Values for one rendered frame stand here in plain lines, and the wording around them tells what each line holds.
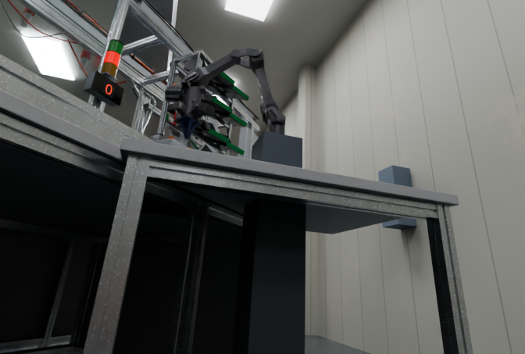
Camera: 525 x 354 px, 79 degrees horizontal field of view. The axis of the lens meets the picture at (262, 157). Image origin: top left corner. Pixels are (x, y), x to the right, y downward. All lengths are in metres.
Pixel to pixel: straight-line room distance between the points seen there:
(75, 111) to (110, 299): 0.41
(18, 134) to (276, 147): 0.68
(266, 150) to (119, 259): 0.55
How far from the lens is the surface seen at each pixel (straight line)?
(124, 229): 0.70
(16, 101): 0.69
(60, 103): 0.83
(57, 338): 2.86
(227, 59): 1.31
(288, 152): 1.06
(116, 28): 1.47
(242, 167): 0.73
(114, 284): 0.70
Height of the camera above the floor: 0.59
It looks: 22 degrees up
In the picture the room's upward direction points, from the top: 4 degrees clockwise
